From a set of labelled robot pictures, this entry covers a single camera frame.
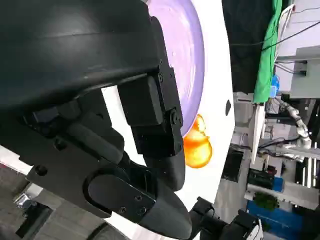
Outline black backdrop curtain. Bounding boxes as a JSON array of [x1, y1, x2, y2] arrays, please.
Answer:
[[221, 0, 276, 94]]

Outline white panel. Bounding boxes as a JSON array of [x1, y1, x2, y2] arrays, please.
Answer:
[[250, 102, 266, 165]]

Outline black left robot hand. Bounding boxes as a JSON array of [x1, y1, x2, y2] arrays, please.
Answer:
[[0, 0, 193, 240]]

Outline orange and white bread roll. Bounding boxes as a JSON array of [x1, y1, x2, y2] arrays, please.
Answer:
[[183, 113, 213, 169]]

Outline green plant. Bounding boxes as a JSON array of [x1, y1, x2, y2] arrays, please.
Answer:
[[252, 192, 280, 211]]

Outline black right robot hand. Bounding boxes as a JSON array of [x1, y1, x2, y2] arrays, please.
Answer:
[[189, 196, 260, 240]]

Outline small blue device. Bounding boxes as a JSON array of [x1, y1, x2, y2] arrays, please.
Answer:
[[269, 74, 281, 97]]

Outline thin black background cable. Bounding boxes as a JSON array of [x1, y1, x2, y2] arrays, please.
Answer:
[[229, 21, 320, 47]]

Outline lilac plate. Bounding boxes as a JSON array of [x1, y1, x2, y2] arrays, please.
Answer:
[[147, 0, 206, 138]]

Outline blue crate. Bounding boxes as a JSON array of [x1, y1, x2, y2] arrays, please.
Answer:
[[246, 201, 305, 235]]

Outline green cloth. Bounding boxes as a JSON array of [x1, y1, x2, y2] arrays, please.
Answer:
[[252, 0, 285, 105]]

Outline silver metal bracket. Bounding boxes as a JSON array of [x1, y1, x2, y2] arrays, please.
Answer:
[[12, 192, 38, 217]]

